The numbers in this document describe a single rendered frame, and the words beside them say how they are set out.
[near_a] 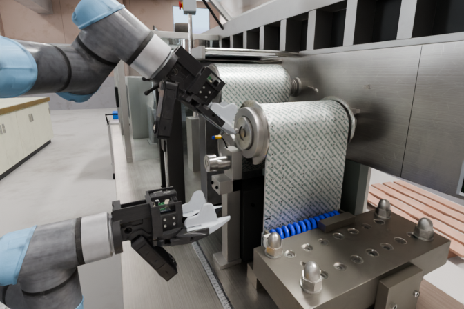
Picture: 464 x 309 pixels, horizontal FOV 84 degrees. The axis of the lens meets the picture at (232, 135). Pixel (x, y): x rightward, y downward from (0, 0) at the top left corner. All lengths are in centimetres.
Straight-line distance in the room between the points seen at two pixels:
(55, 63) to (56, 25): 1175
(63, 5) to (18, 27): 171
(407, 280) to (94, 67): 67
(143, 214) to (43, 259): 15
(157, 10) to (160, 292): 1158
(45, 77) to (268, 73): 58
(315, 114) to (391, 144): 21
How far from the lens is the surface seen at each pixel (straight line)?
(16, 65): 42
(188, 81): 52
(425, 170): 70
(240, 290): 68
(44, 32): 1228
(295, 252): 58
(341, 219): 68
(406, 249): 68
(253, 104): 56
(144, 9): 1195
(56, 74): 46
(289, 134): 57
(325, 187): 69
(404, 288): 63
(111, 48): 50
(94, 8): 49
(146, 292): 70
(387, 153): 74
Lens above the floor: 138
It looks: 13 degrees down
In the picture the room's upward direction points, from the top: straight up
